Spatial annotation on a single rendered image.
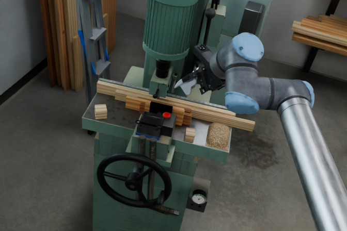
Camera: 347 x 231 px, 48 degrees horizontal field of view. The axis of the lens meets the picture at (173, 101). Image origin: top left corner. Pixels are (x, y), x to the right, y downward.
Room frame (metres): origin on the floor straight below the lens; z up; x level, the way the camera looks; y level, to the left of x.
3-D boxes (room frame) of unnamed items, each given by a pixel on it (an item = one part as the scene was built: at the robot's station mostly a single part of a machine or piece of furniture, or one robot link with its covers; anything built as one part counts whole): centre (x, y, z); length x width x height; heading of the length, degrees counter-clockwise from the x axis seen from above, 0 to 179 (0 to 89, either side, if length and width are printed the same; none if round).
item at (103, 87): (1.31, 0.03, 0.93); 0.60 x 0.02 x 0.05; 85
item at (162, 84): (1.31, 0.06, 1.03); 0.14 x 0.07 x 0.09; 175
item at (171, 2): (1.29, 0.06, 1.35); 0.18 x 0.18 x 0.31
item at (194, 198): (1.06, -0.18, 0.65); 0.06 x 0.04 x 0.08; 85
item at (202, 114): (1.28, -0.05, 0.92); 0.60 x 0.02 x 0.04; 85
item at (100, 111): (1.18, 0.28, 0.92); 0.05 x 0.04 x 0.04; 21
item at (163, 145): (1.09, 0.05, 0.92); 0.15 x 0.13 x 0.09; 85
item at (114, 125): (1.18, 0.05, 0.87); 0.61 x 0.30 x 0.06; 85
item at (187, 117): (1.23, 0.02, 0.93); 0.22 x 0.02 x 0.05; 85
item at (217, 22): (1.49, -0.10, 1.23); 0.09 x 0.08 x 0.15; 175
